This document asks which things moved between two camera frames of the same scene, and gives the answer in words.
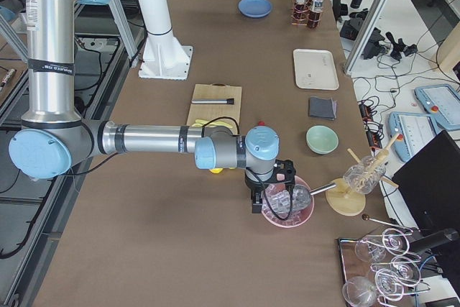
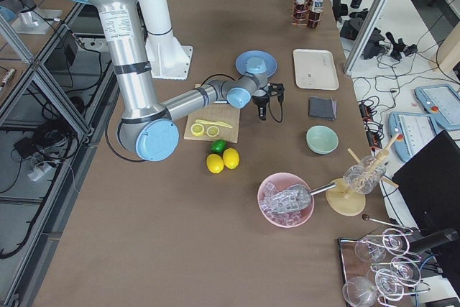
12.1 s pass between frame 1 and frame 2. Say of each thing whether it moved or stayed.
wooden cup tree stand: stayed
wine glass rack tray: stayed
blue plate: moved
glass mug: stayed
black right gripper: moved
